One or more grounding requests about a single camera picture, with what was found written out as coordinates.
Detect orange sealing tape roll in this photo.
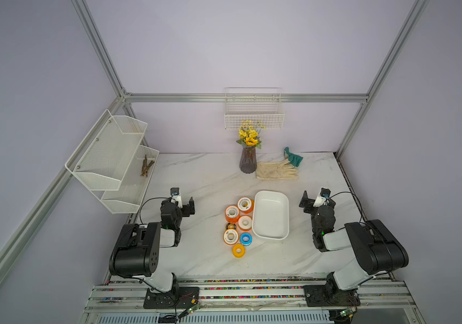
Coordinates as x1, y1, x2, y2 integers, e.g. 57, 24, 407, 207
225, 205, 240, 223
237, 197, 254, 215
223, 228, 240, 246
237, 215, 253, 232

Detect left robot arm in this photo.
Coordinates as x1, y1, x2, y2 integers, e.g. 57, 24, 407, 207
109, 195, 195, 294

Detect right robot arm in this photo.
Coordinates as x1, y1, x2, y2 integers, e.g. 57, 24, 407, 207
299, 188, 409, 296

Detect white storage box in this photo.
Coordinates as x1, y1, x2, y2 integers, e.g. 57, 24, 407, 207
252, 190, 290, 241

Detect small black yellow tape roll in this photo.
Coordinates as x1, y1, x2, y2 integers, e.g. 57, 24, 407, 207
226, 222, 237, 230

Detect yellow sealing tape roll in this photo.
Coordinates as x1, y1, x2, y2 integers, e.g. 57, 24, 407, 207
232, 244, 246, 258

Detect blue sealing tape roll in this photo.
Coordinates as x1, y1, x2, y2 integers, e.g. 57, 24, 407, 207
240, 232, 252, 247

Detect cream cotton glove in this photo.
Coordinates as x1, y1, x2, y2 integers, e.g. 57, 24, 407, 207
255, 159, 298, 181

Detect brown sticks bundle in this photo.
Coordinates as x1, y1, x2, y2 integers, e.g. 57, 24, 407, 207
141, 155, 155, 177

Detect lower white mesh shelf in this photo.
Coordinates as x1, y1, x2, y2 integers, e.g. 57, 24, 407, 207
101, 145, 159, 214

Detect white mesh shelf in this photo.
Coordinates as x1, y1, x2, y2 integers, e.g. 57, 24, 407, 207
101, 145, 159, 214
65, 110, 147, 191

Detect purple glass vase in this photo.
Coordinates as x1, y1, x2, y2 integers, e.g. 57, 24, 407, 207
239, 147, 257, 174

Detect yellow artificial flowers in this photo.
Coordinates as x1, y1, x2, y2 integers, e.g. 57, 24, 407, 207
236, 120, 266, 149

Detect upper white mesh shelf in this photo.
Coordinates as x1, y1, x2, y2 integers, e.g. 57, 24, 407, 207
65, 110, 147, 191

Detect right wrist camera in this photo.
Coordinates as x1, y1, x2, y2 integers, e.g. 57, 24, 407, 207
313, 188, 331, 207

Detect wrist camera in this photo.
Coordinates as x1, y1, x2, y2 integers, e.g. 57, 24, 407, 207
170, 187, 182, 209
313, 188, 331, 207

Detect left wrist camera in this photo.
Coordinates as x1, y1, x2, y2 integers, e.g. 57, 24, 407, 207
170, 187, 182, 209

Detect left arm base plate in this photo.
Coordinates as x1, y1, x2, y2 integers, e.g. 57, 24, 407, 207
143, 286, 200, 310

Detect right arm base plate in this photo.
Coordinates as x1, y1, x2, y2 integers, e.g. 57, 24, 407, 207
303, 284, 361, 307

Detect white wire wall basket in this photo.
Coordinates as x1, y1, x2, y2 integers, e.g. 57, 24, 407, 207
224, 87, 285, 130

